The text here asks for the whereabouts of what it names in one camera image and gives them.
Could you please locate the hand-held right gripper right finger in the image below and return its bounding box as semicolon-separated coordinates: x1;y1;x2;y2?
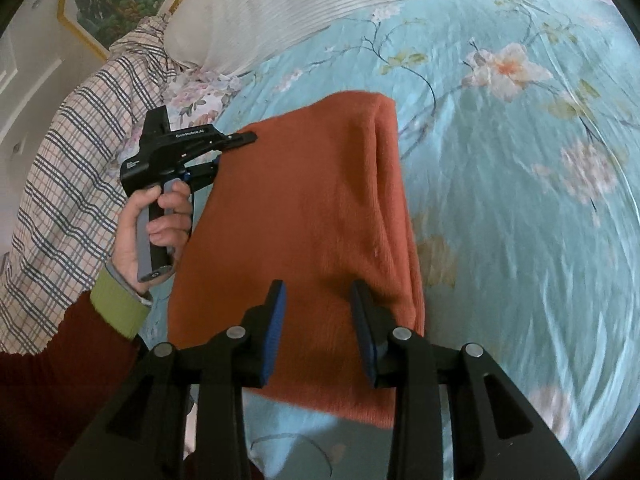
349;280;578;480

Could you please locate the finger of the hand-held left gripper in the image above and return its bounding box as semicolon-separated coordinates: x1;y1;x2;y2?
220;131;259;151
182;156;223;188

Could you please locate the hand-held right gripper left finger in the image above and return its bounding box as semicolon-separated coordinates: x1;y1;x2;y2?
55;279;288;480

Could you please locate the orange knit sweater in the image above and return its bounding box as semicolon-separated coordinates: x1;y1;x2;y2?
167;91;427;431

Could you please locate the person's left hand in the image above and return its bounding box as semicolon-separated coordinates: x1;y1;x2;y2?
111;180;194;294

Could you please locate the pink floral pillow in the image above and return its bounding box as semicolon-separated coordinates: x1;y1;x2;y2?
160;62;243;131

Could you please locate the plaid checked cloth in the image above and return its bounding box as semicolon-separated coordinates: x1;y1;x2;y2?
0;15;181;356

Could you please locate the gold framed landscape painting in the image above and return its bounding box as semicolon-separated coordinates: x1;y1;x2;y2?
57;0;213;61

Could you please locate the light blue floral bedsheet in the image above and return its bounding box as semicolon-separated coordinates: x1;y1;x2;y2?
135;0;640;480

